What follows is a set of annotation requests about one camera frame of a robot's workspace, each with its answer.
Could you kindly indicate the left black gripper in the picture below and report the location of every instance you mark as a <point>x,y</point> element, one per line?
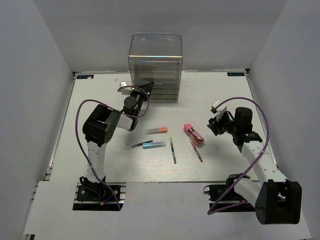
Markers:
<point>147,87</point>

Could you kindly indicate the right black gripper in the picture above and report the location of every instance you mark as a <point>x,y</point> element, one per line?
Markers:
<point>215,126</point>

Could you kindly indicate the pink capped marker tube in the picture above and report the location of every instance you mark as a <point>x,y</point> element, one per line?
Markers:
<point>191,132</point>

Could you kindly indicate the red pen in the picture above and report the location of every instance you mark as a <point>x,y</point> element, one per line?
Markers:
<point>196,150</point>

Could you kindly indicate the green pen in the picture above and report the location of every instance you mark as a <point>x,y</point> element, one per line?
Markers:
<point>172,150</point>

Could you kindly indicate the blue capped highlighter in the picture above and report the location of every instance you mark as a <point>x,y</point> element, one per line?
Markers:
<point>151,145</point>

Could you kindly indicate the purple pen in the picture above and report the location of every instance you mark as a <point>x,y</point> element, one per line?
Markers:
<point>138,144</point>

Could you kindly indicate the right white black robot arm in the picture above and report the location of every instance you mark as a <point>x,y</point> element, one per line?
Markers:
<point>276,199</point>

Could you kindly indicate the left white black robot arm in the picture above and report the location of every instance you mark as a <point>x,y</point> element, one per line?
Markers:
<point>100,127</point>

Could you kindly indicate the clear acrylic drawer organizer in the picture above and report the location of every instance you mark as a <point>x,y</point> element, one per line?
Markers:
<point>157,58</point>

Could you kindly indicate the orange capped highlighter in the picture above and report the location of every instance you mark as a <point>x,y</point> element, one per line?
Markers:
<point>159,130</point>

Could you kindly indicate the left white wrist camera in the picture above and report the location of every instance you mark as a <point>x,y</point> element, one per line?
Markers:
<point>124,89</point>

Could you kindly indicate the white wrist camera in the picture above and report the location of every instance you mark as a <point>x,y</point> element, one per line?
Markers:
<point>124,89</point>
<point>218,109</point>

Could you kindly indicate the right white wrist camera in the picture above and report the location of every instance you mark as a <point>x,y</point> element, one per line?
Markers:
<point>218,109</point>

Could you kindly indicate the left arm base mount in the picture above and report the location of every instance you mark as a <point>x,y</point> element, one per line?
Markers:
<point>95,196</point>

